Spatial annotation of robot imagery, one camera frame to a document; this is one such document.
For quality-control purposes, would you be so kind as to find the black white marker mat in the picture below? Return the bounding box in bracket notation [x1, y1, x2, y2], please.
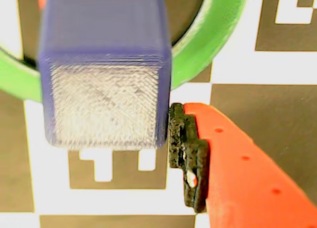
[0, 0, 317, 228]

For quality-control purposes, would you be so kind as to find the green ring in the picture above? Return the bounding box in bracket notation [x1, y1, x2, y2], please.
[0, 0, 250, 104]

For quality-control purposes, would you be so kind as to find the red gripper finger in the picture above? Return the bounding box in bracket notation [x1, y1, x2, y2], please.
[168, 102, 317, 228]

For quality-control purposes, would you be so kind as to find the blue cube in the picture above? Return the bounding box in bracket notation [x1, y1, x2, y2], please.
[38, 0, 173, 149]

